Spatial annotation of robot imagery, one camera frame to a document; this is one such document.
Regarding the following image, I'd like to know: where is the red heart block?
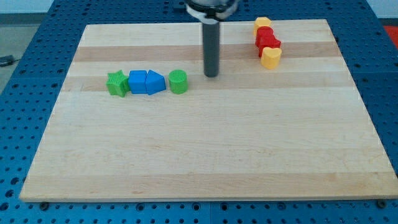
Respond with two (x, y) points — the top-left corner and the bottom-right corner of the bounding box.
(256, 35), (282, 57)

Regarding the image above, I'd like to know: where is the green star block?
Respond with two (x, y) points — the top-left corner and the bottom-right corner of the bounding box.
(106, 70), (130, 97)

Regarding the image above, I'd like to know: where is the green cylinder block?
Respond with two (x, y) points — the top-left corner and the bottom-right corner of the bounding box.
(169, 70), (188, 94)

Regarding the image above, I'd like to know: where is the blue cube block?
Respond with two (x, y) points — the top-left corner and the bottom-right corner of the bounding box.
(128, 70), (147, 94)

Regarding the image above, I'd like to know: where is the black device on floor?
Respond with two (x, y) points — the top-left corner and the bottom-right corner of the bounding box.
(0, 55), (15, 67)

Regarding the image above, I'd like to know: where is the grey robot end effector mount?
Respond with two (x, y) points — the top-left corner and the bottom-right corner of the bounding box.
(184, 0), (239, 21)

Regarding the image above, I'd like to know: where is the yellow pentagon block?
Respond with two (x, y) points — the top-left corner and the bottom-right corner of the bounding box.
(253, 17), (272, 36)

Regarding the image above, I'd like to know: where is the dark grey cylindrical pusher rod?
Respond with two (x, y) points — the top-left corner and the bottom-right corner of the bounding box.
(202, 21), (220, 78)

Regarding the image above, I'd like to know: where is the red cylinder block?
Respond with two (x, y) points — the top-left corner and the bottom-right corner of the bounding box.
(255, 26), (274, 47)

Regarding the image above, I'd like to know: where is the yellow heart block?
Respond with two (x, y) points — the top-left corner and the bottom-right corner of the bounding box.
(261, 47), (282, 70)

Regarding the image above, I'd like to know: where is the blue triangle block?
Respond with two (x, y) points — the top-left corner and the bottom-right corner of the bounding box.
(146, 70), (166, 95)

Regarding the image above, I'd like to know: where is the light wooden board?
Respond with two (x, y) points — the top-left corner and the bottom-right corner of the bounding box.
(20, 19), (397, 202)

